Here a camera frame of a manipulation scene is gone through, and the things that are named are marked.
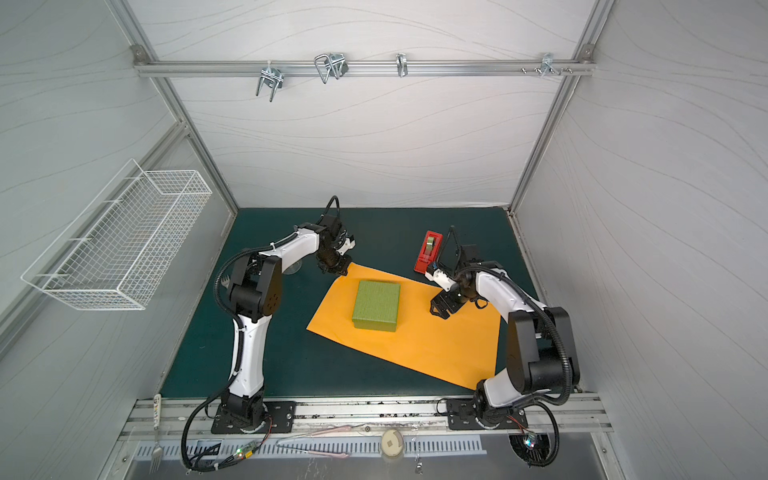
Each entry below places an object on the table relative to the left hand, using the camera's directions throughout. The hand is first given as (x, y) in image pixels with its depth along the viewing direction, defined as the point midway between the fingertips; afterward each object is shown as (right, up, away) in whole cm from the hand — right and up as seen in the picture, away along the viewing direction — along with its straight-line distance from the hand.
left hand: (344, 272), depth 101 cm
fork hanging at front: (-39, -38, -32) cm, 63 cm away
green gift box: (+12, -8, -15) cm, 21 cm away
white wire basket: (-47, +9, -35) cm, 59 cm away
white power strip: (-43, -31, -27) cm, 59 cm away
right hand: (+34, -7, -11) cm, 36 cm away
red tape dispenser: (+30, +7, -1) cm, 31 cm away
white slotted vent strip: (-3, -39, -31) cm, 50 cm away
